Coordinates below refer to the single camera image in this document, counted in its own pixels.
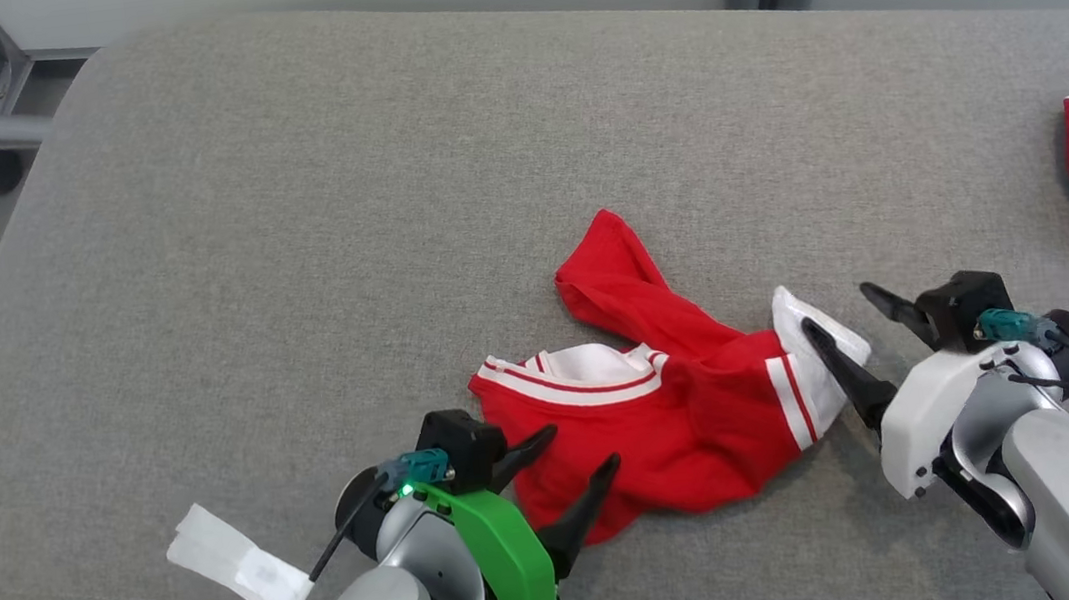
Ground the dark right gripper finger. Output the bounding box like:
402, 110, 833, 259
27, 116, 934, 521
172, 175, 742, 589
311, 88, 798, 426
859, 274, 946, 361
800, 307, 904, 441

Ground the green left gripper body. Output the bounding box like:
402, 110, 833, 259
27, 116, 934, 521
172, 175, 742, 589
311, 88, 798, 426
330, 447, 560, 600

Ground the white tape cable label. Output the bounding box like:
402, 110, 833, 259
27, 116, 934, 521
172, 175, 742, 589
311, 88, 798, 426
161, 492, 316, 600

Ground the red Bulls 23 jersey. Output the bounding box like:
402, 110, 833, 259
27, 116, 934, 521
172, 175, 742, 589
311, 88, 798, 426
451, 181, 890, 558

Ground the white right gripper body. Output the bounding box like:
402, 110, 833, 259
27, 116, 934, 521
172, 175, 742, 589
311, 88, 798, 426
865, 310, 1069, 503

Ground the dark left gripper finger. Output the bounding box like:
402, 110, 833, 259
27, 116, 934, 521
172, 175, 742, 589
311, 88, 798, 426
527, 452, 635, 583
481, 424, 566, 496

